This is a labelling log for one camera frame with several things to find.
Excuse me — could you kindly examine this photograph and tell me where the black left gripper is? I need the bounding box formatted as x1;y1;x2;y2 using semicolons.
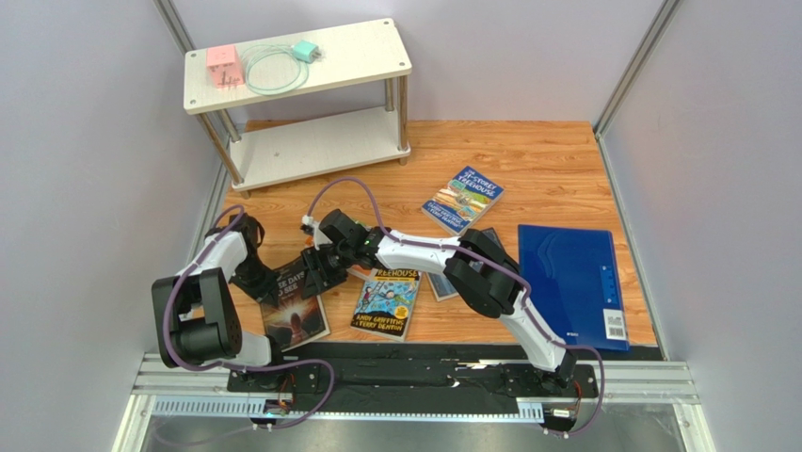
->
229;254;281;307

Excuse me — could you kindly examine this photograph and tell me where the orange 78-Storey Treehouse book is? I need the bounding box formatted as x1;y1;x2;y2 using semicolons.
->
305;229;377;281

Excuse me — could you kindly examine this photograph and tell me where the Three Days to See book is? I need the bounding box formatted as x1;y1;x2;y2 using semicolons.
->
260;258;330;352

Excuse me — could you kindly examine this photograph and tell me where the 169-Storey Treehouse book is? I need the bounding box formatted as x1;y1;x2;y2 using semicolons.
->
350;269;422;342

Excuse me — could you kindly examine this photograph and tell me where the Nineteen Eighty-Four book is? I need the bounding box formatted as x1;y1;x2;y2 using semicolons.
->
426;227;505;302

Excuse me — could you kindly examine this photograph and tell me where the blue 91-Storey Treehouse book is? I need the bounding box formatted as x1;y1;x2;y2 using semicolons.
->
421;166;505;235

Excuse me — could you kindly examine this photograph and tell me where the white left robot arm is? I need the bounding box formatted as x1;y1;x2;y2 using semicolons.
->
152;205;293;373

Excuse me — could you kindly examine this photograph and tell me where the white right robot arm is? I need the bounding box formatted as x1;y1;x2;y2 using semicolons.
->
301;211;577;388

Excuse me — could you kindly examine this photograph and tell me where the white two-tier shelf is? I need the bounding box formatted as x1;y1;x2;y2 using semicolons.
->
184;18;412;194

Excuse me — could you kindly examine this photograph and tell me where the pink cube power adapter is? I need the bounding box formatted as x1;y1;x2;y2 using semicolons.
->
205;44;245;89

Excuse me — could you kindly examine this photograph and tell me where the mint green charger plug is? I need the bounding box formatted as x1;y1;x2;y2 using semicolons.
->
292;40;322;64

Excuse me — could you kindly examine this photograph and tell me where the blue file folder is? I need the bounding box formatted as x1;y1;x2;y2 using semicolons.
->
518;225;630;352

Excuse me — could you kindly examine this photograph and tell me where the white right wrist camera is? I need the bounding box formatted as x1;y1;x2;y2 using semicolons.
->
300;215;331;249

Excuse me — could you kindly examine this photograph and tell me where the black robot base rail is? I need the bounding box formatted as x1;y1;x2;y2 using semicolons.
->
227;342;599;415

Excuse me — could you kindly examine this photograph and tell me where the mint green charging cable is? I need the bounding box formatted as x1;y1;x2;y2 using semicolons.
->
239;42;311;96

